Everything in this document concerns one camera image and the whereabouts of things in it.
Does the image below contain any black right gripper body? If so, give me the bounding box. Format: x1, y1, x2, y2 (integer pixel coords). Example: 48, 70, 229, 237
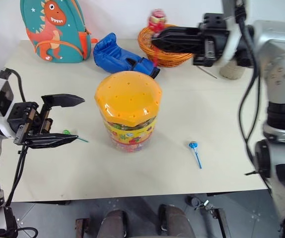
193, 12, 232, 67

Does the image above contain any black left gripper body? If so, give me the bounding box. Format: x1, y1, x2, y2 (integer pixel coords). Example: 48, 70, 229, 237
7, 101, 54, 147

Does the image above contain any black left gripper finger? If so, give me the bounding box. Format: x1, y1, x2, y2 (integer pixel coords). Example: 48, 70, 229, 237
24, 132, 79, 150
41, 93, 86, 111

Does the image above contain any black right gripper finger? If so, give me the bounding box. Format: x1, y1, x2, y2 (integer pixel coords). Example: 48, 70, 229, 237
156, 26, 204, 41
151, 36, 205, 54

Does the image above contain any red lollipop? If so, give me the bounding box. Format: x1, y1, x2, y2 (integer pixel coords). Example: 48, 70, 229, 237
148, 8, 168, 68

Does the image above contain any yellow-lidded plastic lollipop jar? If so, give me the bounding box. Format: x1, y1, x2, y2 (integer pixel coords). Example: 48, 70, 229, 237
94, 71, 163, 155

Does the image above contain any green lollipop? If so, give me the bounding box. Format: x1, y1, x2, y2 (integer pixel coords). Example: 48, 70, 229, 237
62, 128, 90, 144

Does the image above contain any thin grey stick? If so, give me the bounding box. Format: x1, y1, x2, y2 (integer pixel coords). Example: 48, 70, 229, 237
198, 65, 218, 80

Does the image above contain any blue boxing glove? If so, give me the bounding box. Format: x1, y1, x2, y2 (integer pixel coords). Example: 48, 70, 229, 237
93, 32, 161, 80

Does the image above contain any teal dinosaur backpack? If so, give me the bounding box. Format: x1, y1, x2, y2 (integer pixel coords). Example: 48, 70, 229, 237
19, 0, 93, 64

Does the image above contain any rusty brown metal plate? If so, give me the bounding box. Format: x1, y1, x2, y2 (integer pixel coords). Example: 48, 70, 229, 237
74, 217, 91, 238

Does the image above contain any blue lollipop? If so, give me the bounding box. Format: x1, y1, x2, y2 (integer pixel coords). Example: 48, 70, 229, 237
188, 140, 203, 170

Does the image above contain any dark rounded shape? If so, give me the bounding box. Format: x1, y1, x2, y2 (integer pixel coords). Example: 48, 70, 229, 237
99, 209, 129, 238
158, 204, 196, 238

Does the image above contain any orange wire basket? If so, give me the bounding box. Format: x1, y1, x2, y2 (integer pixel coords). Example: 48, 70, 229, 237
138, 24, 196, 68

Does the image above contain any black left wrist camera cable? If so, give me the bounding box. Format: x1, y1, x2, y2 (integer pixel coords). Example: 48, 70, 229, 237
0, 67, 27, 103

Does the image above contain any beige rope-wrapped cylinder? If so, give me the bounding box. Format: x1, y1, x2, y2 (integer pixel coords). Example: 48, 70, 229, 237
219, 59, 248, 80

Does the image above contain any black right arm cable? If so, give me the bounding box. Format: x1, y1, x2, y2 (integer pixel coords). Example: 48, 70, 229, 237
233, 0, 264, 177

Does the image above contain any dark metal frame leg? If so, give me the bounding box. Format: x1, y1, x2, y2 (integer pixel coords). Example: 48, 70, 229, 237
202, 202, 233, 238

